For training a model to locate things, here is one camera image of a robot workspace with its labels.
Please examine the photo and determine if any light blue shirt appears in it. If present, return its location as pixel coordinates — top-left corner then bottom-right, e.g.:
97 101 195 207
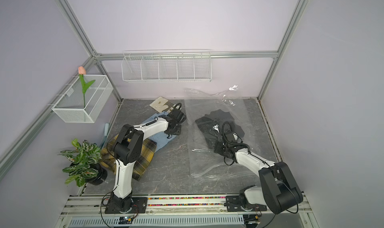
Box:
143 111 176 152

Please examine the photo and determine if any clear plastic vacuum bag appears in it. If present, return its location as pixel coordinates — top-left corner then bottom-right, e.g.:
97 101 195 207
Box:
184 86 276 181

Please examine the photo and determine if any black shirt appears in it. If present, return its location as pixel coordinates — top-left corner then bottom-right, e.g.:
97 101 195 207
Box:
195 109 245 149

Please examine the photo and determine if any yellow plaid shirt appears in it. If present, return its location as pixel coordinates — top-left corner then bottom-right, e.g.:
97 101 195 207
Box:
99 135 157 181

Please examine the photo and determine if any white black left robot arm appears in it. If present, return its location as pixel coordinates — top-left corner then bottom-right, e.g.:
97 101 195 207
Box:
105 103 186 214

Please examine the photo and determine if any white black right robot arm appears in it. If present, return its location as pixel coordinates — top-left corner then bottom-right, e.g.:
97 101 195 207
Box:
215 131 304 215

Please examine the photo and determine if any cream green work glove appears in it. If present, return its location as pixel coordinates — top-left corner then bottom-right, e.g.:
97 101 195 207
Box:
150 97 175 113

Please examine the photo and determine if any green potted plant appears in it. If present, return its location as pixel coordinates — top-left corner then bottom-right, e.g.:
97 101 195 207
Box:
59 138 108 188

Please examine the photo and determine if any pink artificial tulip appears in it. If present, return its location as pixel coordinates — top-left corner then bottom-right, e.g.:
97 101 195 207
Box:
78 66 95 108

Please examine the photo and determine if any white wire wall shelf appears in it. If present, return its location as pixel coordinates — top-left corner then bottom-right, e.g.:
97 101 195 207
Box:
122 49 213 82

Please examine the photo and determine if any white wire side basket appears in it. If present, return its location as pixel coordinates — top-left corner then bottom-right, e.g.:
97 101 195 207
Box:
52 75 114 123

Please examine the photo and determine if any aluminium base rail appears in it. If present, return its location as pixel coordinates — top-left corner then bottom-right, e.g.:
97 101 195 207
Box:
59 192 313 218

